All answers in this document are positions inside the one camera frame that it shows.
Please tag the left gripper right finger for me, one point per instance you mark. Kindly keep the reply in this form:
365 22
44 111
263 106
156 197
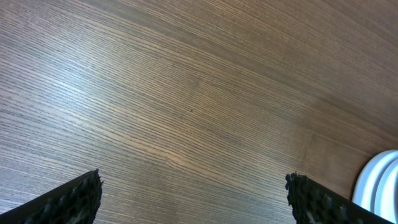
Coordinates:
313 203

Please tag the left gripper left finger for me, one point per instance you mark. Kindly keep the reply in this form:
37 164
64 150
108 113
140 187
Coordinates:
76 201

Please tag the white digital kitchen scale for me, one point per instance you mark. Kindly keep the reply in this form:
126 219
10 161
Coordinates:
376 186

